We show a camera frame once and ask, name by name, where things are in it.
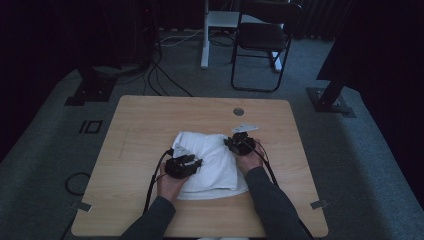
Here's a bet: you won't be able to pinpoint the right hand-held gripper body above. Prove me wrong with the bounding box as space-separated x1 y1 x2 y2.
230 123 260 157

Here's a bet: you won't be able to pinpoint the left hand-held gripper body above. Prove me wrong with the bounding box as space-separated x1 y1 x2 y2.
164 143 198 180

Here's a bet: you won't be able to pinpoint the white dress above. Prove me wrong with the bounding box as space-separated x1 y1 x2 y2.
172 130 250 201

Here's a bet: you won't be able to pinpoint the person's right hand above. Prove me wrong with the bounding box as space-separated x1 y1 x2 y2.
234 139 267 177

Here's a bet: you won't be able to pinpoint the person's left hand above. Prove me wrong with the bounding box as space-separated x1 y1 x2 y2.
156 163 190 204

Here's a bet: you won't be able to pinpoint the grey tape strip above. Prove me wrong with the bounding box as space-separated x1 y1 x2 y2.
76 201 93 213
309 199 329 211

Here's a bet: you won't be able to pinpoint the black slanted stand with base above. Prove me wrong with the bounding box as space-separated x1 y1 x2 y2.
306 33 357 119

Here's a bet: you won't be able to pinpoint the black folding chair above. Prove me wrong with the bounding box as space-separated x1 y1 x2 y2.
230 0 303 94

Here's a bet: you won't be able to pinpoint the black stand with flat base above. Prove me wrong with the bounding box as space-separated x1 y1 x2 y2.
64 64 118 107

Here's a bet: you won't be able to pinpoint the dark equipment cabinet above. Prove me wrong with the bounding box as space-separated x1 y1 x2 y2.
93 0 158 72

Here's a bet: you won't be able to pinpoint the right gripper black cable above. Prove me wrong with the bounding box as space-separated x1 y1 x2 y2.
248 139 280 188

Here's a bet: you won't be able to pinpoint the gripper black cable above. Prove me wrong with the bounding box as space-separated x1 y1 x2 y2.
142 148 175 215
248 139 280 188

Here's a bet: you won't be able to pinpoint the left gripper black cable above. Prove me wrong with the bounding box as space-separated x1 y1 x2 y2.
142 148 175 215

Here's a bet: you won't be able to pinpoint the black floor cables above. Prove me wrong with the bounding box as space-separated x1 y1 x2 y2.
142 39 195 98

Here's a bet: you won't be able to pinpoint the black cable loop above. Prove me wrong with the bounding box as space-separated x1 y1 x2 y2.
64 171 92 197

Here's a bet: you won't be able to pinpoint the white floor cable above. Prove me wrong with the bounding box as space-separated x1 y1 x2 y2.
159 28 205 48

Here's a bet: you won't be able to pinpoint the white desk frame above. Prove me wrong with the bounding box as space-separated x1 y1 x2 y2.
200 0 284 73

